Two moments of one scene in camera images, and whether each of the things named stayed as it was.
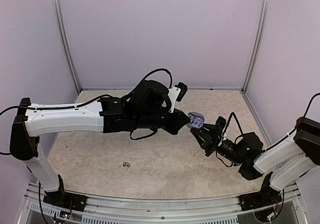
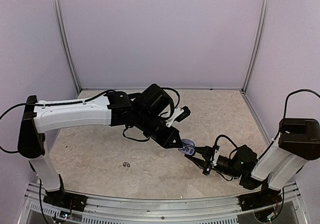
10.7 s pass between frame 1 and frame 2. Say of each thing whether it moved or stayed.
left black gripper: moved
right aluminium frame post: stayed
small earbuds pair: stayed
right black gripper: moved
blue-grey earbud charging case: moved
